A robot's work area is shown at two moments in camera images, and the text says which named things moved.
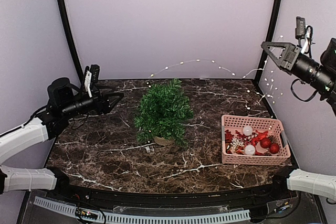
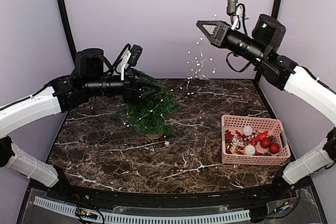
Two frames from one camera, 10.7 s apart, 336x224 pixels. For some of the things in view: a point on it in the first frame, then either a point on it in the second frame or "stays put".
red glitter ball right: x=274 y=148 stays put
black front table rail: x=245 y=196 stays put
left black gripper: x=103 y=106 to x=132 y=89
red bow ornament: x=260 y=136 stays put
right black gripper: x=291 y=52 to x=219 y=36
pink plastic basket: x=253 y=140 stays put
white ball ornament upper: x=248 y=130 stays put
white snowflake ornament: x=237 y=142 stays put
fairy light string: x=274 y=91 to x=201 y=65
